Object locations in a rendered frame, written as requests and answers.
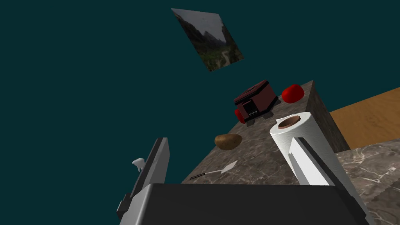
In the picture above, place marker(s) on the white paper towel roll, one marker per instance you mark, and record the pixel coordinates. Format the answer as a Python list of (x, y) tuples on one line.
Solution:
[(298, 131)]

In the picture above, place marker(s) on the dark red toaster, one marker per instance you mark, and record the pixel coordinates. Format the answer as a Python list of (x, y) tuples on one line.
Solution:
[(256, 101)]

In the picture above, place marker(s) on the mountain landscape wall picture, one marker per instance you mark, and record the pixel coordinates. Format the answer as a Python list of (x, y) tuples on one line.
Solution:
[(208, 39)]

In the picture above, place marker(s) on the brown potato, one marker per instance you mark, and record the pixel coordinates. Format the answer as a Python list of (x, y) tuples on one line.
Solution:
[(228, 141)]

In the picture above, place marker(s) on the red tomato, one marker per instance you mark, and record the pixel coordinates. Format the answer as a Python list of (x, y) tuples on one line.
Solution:
[(292, 93), (239, 116)]

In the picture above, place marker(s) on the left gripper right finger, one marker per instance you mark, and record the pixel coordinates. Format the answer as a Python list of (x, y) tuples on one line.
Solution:
[(309, 167)]

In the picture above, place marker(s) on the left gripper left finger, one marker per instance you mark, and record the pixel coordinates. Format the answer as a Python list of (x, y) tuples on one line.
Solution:
[(155, 165)]

